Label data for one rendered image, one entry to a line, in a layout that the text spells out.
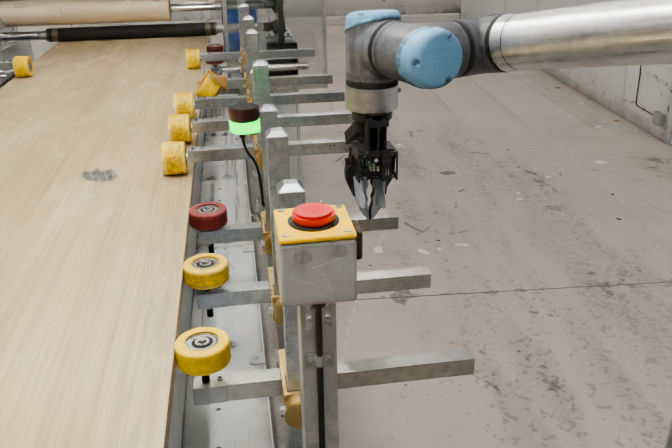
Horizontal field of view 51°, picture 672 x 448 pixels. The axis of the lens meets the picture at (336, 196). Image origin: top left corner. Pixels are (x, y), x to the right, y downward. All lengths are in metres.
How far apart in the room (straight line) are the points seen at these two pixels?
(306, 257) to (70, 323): 0.62
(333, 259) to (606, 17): 0.52
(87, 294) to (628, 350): 2.04
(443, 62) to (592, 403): 1.64
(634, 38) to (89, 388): 0.83
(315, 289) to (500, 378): 1.92
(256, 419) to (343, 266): 0.76
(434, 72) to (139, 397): 0.61
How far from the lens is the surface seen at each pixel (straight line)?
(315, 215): 0.63
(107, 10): 3.72
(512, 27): 1.09
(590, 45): 0.99
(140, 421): 0.95
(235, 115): 1.37
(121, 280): 1.27
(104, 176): 1.75
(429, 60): 1.05
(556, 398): 2.49
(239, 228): 1.51
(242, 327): 1.62
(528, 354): 2.67
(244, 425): 1.35
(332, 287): 0.64
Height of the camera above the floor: 1.49
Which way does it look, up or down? 22 degrees down
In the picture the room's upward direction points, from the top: 1 degrees counter-clockwise
